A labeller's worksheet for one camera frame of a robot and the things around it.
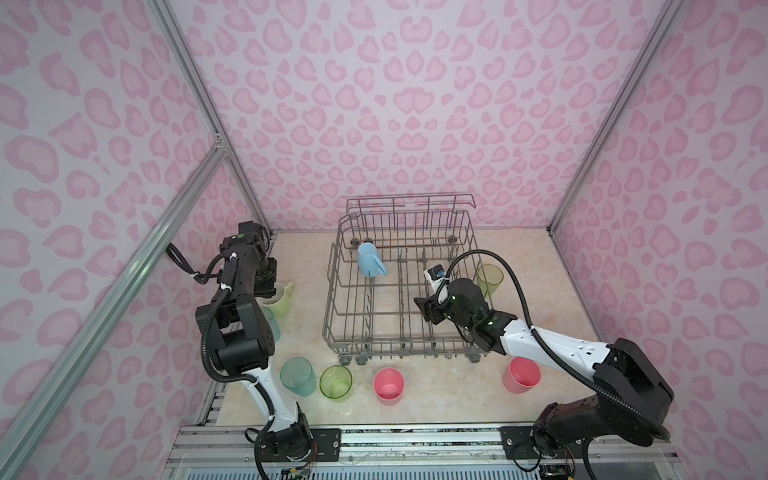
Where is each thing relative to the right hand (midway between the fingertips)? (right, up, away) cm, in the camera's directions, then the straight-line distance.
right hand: (425, 291), depth 83 cm
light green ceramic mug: (-42, -4, +5) cm, 43 cm away
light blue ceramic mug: (-17, +8, +13) cm, 22 cm away
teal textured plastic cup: (-44, -10, +5) cm, 46 cm away
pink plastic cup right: (+27, -23, 0) cm, 35 cm away
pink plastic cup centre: (-10, -26, -1) cm, 27 cm away
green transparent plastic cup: (-25, -25, -1) cm, 35 cm away
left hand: (-45, +4, +8) cm, 46 cm away
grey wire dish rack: (-9, +13, +27) cm, 31 cm away
